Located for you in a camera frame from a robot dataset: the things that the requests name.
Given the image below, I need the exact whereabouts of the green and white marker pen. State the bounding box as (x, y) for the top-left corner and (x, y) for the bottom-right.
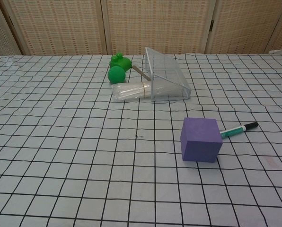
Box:
(219, 122), (259, 140)

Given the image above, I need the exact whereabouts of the bundle of clear straws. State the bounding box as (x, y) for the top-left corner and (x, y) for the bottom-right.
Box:
(111, 81), (184, 103)

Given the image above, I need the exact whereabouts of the flat wooden stick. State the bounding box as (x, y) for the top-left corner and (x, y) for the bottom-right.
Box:
(131, 66), (153, 81)

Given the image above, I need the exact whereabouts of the green ball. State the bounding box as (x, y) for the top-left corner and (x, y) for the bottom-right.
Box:
(107, 66), (127, 84)

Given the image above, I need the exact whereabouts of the clear acrylic container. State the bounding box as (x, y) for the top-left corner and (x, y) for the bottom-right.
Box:
(144, 46), (191, 102)

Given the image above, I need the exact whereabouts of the green toy block with knobs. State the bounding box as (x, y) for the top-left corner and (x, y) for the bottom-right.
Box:
(109, 52), (133, 71)

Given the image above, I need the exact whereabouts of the purple foam cube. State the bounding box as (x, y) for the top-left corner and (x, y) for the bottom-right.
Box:
(180, 117), (223, 164)

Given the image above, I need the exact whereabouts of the black grid white tablecloth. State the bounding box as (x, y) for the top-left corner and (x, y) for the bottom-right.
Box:
(0, 48), (282, 227)

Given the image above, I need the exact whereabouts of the woven folding screen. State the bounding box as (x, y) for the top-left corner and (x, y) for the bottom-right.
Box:
(0, 0), (282, 56)

